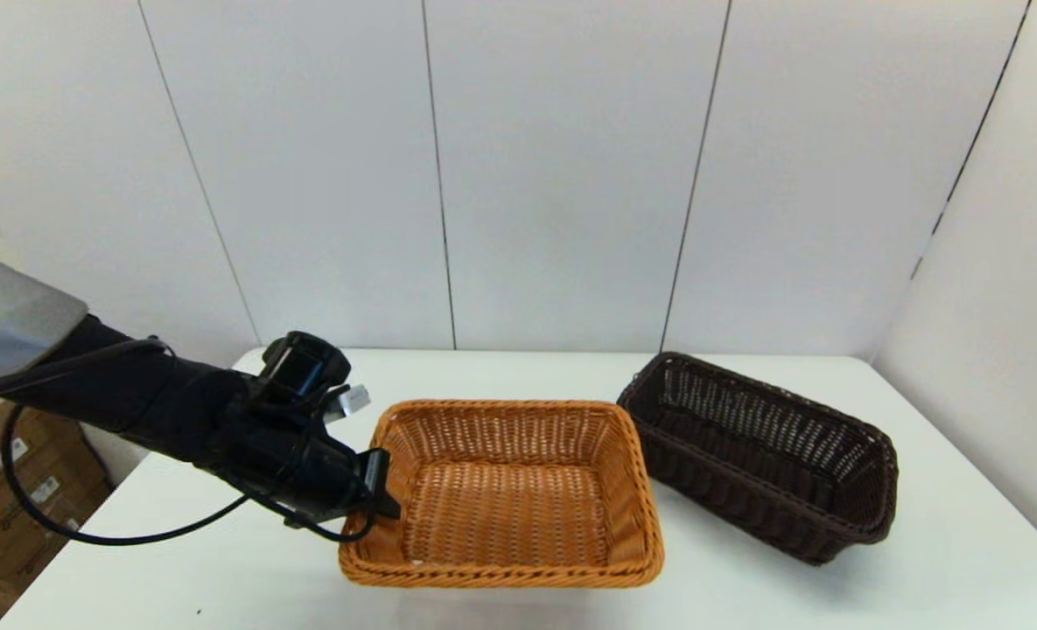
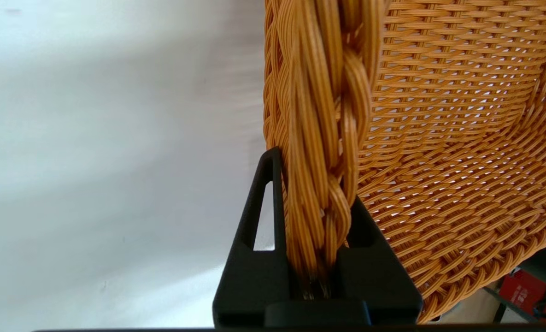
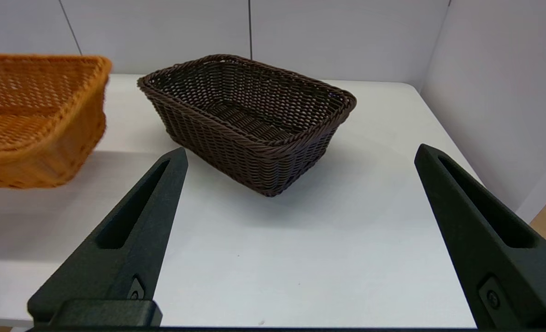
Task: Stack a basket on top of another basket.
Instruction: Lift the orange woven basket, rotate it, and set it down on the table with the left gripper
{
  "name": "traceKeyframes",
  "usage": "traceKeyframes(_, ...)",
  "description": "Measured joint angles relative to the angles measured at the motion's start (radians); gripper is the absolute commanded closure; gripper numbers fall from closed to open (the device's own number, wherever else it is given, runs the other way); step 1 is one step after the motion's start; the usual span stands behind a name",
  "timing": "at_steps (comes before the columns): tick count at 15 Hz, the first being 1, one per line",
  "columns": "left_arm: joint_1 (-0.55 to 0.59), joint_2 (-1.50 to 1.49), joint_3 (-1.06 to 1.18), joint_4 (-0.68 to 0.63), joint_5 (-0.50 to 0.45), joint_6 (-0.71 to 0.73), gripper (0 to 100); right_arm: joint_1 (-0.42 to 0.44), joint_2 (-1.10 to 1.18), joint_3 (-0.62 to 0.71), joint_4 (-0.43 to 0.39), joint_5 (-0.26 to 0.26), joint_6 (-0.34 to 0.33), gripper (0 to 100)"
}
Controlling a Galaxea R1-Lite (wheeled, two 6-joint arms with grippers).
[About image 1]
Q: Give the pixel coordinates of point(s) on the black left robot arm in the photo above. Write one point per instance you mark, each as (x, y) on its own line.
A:
(133, 394)

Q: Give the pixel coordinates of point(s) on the dark brown wicker basket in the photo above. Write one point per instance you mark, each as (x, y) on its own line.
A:
(746, 500)

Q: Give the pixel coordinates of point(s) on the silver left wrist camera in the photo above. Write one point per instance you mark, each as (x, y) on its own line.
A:
(353, 401)

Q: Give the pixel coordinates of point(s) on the orange wicker basket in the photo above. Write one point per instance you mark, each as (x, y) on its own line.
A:
(500, 507)

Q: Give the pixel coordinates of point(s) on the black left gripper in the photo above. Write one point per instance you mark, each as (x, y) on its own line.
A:
(308, 472)

